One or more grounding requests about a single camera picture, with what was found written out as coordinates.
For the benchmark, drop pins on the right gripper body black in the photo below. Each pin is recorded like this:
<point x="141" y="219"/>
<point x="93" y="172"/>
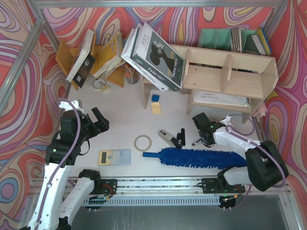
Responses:
<point x="200" y="125"/>

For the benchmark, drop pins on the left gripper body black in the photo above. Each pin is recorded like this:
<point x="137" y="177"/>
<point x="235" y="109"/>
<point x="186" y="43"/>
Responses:
<point x="95" y="124"/>

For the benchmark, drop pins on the blue fluffy duster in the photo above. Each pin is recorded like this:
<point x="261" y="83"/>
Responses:
<point x="197" y="158"/>

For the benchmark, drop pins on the beige masking tape roll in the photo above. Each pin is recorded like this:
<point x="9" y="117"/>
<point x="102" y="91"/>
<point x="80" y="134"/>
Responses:
<point x="142" y="143"/>

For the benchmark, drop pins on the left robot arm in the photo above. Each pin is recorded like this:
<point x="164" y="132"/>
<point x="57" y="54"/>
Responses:
<point x="53" y="212"/>

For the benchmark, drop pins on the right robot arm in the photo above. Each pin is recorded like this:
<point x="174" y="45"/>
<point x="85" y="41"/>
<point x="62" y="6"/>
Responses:
<point x="264" y="167"/>

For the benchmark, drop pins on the light wooden bookshelf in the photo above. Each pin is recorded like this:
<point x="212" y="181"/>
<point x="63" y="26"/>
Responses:
<point x="230" y="73"/>

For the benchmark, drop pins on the black clip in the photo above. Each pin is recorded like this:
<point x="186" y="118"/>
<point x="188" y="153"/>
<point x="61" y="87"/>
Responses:
<point x="181" y="137"/>

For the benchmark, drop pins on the spiral notebook white cover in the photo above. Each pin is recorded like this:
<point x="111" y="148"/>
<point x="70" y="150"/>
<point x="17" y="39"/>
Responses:
<point x="219" y="98"/>

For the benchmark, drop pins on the beige black stapler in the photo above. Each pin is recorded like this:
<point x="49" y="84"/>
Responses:
<point x="169" y="139"/>

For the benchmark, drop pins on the beige calculator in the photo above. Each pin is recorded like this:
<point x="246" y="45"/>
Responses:
<point x="114" y="157"/>

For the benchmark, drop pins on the pencil cup with pencils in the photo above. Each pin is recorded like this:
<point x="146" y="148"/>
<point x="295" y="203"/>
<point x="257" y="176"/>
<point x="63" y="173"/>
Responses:
<point x="131" y="75"/>

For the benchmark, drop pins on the pink pig figure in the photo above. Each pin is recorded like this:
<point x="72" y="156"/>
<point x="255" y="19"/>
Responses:
<point x="261" y="111"/>

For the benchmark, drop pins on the blue eraser block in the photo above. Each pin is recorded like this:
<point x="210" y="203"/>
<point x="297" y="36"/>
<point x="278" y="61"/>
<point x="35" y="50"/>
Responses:
<point x="155" y="98"/>

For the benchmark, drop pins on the black white paperback book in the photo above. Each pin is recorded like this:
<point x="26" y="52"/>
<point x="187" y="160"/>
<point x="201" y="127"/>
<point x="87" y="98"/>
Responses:
<point x="82" y="61"/>

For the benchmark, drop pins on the yellow worn book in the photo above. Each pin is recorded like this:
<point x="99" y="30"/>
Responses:
<point x="108" y="57"/>

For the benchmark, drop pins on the white Chokladfabriken book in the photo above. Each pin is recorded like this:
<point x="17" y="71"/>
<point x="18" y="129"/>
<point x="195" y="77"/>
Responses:
<point x="126" y="53"/>

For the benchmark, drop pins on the orange wooden book stand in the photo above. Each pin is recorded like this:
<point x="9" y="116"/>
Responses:
<point x="64" y="59"/>

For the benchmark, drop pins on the Twins story book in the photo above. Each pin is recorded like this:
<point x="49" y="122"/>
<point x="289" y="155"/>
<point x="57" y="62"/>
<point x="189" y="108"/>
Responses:
<point x="155" y="56"/>

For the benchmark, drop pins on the green desk organizer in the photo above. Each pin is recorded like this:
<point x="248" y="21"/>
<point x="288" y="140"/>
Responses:
<point x="220" y="39"/>

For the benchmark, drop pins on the blue covered notebook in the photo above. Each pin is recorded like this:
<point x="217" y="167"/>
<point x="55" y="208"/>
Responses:
<point x="261" y="42"/>

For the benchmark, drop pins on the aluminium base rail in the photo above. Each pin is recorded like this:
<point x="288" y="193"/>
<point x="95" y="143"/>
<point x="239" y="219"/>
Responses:
<point x="162" y="186"/>

